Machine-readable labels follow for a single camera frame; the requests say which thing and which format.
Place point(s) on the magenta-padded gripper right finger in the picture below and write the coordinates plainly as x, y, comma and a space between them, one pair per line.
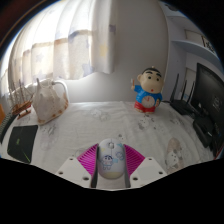
148, 170

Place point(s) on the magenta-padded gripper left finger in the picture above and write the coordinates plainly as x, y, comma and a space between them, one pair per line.
73, 170

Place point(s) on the white cartoon-print computer mouse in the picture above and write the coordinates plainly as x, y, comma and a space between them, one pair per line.
111, 160

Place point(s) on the black mouse pad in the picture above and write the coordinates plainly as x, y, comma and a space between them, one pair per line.
22, 143

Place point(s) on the white printed tablecloth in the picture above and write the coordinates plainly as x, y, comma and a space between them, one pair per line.
110, 121

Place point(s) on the large white conch shell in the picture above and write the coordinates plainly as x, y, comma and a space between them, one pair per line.
49, 103

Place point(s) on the black router with antennas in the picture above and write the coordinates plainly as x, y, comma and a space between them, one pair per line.
181, 106

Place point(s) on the cartoon boy figure clock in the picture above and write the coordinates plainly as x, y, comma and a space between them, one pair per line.
148, 93

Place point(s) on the orange wooden chair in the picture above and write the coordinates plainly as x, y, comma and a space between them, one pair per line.
1, 113

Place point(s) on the black computer monitor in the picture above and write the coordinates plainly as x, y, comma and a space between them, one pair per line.
208, 90

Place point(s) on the white star-print curtain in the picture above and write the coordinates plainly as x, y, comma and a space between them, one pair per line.
56, 40

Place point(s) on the white wall shelf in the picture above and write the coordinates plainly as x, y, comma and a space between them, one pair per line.
193, 46

